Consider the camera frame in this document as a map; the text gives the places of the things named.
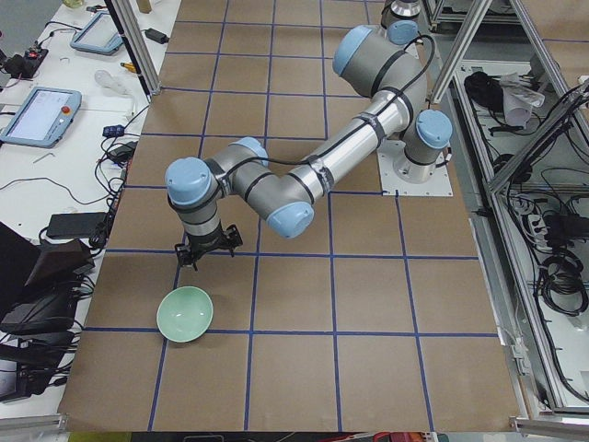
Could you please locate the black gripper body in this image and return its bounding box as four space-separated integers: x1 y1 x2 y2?
174 224 243 265

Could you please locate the green bowl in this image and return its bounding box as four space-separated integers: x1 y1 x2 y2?
156 286 214 343

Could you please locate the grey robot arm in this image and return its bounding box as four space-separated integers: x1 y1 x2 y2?
165 25 453 267
380 0 421 45

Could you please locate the black power brick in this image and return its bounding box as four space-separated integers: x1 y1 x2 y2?
46 212 106 239

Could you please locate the small blue device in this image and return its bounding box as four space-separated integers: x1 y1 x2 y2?
102 124 125 139

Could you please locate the black laptop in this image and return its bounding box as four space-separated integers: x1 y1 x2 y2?
1 225 94 335

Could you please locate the brass yellow tool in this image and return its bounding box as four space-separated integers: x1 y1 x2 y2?
120 63 137 74

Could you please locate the near teach pendant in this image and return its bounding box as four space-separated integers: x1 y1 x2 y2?
1 87 82 148

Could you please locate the teach pendant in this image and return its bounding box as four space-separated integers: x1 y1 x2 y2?
1 87 82 148
70 11 123 55

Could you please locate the black power adapter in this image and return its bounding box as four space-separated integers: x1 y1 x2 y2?
144 28 169 44

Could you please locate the far teach pendant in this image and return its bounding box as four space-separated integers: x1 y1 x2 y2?
70 11 123 55

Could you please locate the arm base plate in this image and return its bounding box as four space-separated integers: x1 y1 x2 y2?
376 140 453 197

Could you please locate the aluminium frame post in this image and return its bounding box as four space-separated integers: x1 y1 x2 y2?
105 0 161 97

